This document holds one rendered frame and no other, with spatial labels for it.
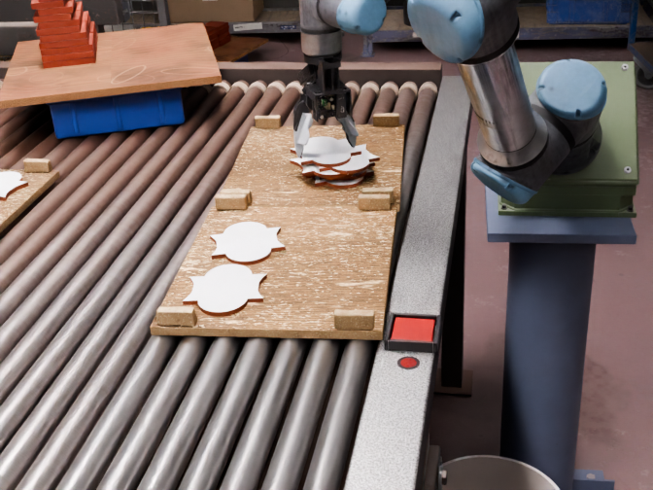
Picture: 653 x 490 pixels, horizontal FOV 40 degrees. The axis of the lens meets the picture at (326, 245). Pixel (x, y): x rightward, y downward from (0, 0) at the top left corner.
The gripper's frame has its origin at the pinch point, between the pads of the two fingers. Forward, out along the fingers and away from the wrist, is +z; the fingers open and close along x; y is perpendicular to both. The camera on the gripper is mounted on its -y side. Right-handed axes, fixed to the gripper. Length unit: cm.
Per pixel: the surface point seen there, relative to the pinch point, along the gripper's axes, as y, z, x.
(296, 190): 5.3, 5.2, -7.9
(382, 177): 6.9, 5.2, 9.3
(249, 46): -379, 87, 72
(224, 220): 12.1, 5.2, -23.7
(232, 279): 35.1, 4.4, -27.6
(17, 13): -159, 1, -55
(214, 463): 73, 7, -39
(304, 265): 34.2, 5.2, -15.3
